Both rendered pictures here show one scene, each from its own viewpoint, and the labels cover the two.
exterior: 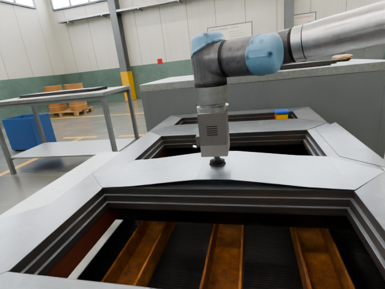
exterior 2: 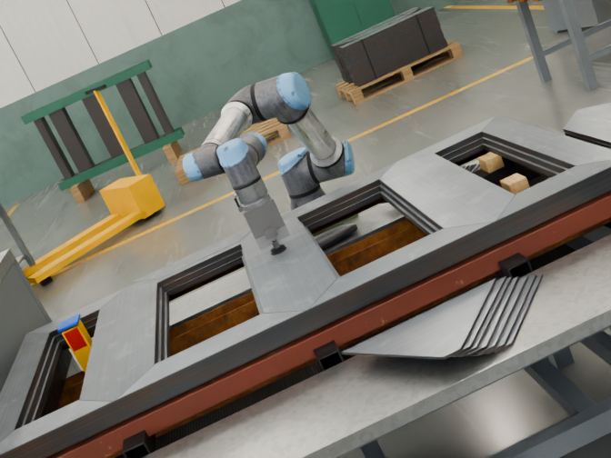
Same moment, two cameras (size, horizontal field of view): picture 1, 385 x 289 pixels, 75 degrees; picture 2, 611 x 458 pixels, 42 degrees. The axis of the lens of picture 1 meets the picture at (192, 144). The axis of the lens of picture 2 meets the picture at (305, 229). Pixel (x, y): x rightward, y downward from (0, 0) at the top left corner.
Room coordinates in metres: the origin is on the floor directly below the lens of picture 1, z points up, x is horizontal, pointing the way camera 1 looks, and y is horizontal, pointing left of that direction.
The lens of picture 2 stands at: (1.08, 1.79, 1.52)
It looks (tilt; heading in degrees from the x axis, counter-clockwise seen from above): 18 degrees down; 253
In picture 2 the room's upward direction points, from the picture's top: 24 degrees counter-clockwise
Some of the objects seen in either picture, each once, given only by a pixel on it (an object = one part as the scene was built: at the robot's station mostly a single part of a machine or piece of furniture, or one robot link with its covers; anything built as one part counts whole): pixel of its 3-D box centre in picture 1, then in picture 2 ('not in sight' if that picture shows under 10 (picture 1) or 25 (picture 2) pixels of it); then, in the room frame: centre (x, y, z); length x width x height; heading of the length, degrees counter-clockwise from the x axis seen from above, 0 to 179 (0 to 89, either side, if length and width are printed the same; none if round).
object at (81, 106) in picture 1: (66, 100); not in sight; (8.15, 3.85, 0.47); 1.32 x 0.80 x 0.95; 74
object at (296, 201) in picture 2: not in sight; (308, 200); (0.23, -0.76, 0.76); 0.15 x 0.15 x 0.10
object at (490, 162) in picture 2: not in sight; (490, 162); (-0.10, -0.09, 0.79); 0.06 x 0.05 x 0.04; 75
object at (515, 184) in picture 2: not in sight; (515, 185); (0.00, 0.15, 0.79); 0.06 x 0.05 x 0.04; 75
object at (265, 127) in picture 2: not in sight; (233, 146); (-1.02, -6.06, 0.07); 1.20 x 0.80 x 0.14; 161
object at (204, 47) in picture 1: (209, 60); (238, 163); (0.59, -0.06, 1.14); 0.09 x 0.08 x 0.11; 51
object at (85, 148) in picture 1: (70, 128); not in sight; (3.27, 1.59, 0.49); 1.60 x 0.70 x 0.99; 77
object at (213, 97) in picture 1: (211, 95); (250, 192); (0.59, -0.06, 1.06); 0.08 x 0.08 x 0.05
